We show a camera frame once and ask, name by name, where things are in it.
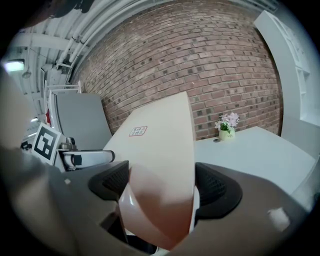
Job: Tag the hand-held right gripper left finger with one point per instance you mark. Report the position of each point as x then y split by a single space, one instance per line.
75 205

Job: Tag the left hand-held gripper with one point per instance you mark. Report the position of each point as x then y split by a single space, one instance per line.
46 143

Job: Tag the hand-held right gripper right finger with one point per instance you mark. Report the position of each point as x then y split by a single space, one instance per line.
250 215

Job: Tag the white cardboard box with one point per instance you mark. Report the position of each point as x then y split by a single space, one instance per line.
160 155

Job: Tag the grey partition board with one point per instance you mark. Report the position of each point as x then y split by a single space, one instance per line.
82 117

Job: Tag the white vase with flowers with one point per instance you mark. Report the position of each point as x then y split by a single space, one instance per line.
228 127

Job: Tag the ceiling lamp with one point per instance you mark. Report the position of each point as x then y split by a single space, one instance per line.
15 65

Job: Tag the white ceiling pipes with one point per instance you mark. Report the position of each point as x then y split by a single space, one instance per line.
95 27

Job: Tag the white shelf unit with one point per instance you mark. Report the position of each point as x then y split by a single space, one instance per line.
292 62

